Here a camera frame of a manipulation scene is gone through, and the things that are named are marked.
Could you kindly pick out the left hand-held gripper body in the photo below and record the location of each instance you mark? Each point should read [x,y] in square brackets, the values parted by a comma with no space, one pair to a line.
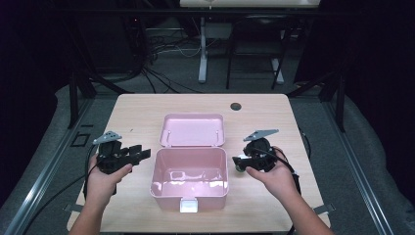
[107,160]

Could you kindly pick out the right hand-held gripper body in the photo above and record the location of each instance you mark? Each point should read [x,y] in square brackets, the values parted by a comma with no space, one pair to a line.
[262,156]

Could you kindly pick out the person's left hand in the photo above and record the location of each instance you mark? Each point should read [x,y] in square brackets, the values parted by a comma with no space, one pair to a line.
[99,186]

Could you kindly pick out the person's right hand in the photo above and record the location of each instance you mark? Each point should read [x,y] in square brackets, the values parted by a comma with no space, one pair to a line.
[277,182]

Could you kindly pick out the black round table grommet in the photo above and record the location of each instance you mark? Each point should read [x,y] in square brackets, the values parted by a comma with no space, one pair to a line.
[235,106]

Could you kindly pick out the grey tape strip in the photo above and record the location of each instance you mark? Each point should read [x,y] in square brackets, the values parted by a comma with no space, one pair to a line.
[73,208]
[324,209]

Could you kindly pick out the black metal stand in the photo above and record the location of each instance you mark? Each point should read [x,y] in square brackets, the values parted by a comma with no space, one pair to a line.
[73,98]
[341,104]

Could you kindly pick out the white desk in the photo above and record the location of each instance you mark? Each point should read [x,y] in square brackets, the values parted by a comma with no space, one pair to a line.
[203,49]

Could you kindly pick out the black chair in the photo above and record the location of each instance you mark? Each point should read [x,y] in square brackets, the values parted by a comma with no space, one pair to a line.
[261,23]

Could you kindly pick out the aluminium floor rail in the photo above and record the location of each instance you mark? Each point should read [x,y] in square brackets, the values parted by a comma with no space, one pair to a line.
[49,169]
[359,169]

